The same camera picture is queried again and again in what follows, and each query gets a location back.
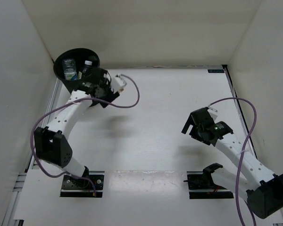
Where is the small black-cap clear bottle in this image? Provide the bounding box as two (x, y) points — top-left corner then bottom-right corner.
(78, 60), (92, 80)

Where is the blue-label water bottle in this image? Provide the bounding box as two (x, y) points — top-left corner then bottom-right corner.
(62, 59), (77, 81)

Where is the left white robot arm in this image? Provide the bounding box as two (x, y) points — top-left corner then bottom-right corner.
(30, 68), (126, 188)

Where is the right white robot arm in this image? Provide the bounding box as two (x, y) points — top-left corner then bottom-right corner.
(182, 107), (283, 219)

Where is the black plastic bin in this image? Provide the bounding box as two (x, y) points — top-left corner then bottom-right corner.
(53, 48), (100, 93)

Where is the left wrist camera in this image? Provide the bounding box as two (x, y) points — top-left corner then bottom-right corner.
(110, 74), (127, 93)

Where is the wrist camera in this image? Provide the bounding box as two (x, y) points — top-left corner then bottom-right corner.
(208, 106), (218, 121)
(110, 74), (127, 93)

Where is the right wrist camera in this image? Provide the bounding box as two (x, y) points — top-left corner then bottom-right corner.
(208, 106), (218, 121)

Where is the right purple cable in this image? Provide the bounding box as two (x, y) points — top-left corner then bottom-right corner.
(208, 97), (258, 226)

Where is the purple cable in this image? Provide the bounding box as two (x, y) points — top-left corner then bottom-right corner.
(30, 74), (141, 197)
(208, 97), (258, 226)

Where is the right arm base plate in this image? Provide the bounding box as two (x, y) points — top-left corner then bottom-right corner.
(184, 171), (234, 200)

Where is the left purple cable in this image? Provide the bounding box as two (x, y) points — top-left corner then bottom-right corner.
(30, 74), (141, 197)

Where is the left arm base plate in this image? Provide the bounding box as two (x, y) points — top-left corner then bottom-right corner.
(60, 171), (105, 198)

